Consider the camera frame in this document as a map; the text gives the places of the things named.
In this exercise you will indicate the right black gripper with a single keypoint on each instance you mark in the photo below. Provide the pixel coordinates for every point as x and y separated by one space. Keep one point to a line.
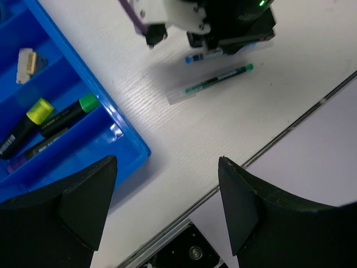
234 24

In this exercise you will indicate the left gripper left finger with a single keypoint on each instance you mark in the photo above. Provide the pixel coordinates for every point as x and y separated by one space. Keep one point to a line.
61 224

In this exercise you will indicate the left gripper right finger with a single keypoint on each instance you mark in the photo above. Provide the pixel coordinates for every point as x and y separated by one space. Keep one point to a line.
270 227

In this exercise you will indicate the blue ink refill pen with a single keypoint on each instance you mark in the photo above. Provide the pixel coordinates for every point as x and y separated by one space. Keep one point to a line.
200 57

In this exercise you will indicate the purple cap highlighter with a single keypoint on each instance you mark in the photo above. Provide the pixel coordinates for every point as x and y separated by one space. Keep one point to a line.
21 159

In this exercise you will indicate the green refill pen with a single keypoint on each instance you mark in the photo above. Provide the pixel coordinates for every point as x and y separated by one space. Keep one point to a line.
193 90

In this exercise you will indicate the yellow cap highlighter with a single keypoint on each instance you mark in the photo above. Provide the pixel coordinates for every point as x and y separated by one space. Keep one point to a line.
25 128

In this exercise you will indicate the green cap highlighter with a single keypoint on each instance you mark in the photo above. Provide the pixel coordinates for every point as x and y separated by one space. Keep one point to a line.
70 115

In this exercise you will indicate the grey white eraser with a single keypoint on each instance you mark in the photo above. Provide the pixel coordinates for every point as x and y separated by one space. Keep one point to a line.
22 76

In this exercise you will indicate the blue plastic divided tray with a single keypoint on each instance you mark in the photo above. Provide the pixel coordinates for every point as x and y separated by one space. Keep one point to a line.
61 78

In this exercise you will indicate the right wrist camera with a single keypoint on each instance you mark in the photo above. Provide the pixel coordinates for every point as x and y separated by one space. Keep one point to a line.
158 16

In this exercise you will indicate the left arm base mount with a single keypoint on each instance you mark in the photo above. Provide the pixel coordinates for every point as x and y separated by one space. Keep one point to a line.
182 246

